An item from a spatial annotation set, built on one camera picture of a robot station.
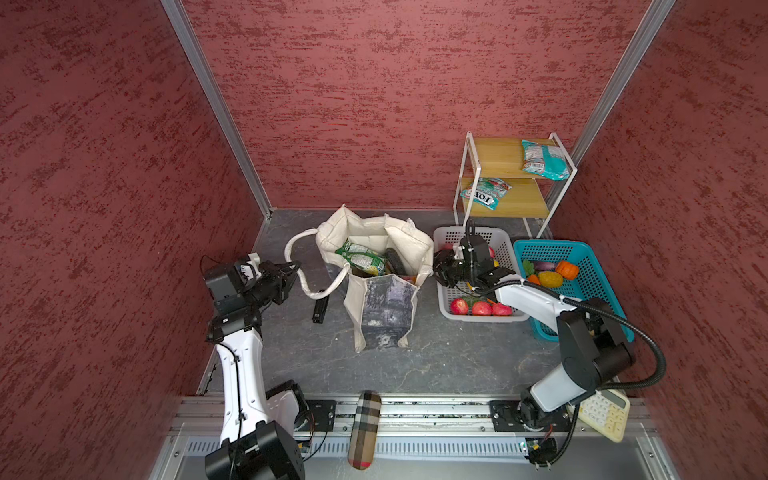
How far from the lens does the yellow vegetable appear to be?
3.23 feet

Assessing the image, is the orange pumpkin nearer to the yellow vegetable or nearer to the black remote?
→ the yellow vegetable

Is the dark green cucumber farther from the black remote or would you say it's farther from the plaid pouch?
the plaid pouch

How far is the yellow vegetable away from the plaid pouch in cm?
66

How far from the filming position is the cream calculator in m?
0.72

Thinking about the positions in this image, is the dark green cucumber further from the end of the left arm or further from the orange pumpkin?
the orange pumpkin

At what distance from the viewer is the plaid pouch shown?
2.23ft
